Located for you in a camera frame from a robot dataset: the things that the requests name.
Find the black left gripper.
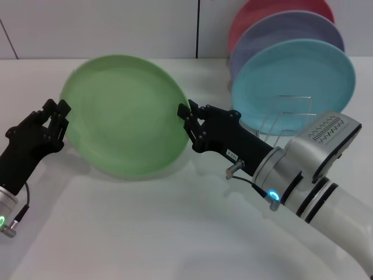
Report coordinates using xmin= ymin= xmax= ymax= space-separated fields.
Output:
xmin=0 ymin=99 xmax=72 ymax=197

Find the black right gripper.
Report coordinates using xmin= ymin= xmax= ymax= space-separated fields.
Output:
xmin=177 ymin=99 xmax=277 ymax=178

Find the green plastic plate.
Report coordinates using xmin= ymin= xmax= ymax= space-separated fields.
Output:
xmin=59 ymin=54 xmax=191 ymax=178

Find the light blue plastic plate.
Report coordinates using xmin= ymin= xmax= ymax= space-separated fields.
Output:
xmin=230 ymin=38 xmax=357 ymax=137

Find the purple plastic plate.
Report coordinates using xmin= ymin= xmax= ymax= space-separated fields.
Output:
xmin=228 ymin=10 xmax=346 ymax=86

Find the red plastic plate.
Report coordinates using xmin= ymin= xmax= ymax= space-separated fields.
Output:
xmin=228 ymin=0 xmax=336 ymax=59

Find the right gripper cable with plug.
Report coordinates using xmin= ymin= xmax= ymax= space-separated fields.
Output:
xmin=225 ymin=159 xmax=273 ymax=200

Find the gripper cable with plug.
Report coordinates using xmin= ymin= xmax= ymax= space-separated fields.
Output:
xmin=0 ymin=182 xmax=31 ymax=239
xmin=225 ymin=159 xmax=273 ymax=200

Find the black vertical wall strip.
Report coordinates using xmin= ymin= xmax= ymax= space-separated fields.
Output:
xmin=194 ymin=0 xmax=202 ymax=59

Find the grey slanted wall strip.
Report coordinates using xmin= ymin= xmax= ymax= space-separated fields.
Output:
xmin=0 ymin=19 xmax=19 ymax=60

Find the left gripper cable with plug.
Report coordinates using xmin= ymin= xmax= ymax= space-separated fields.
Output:
xmin=0 ymin=182 xmax=31 ymax=239

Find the metal wire plate rack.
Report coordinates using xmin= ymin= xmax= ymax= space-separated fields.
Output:
xmin=256 ymin=94 xmax=318 ymax=148

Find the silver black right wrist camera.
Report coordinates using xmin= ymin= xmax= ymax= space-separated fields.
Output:
xmin=286 ymin=110 xmax=363 ymax=184

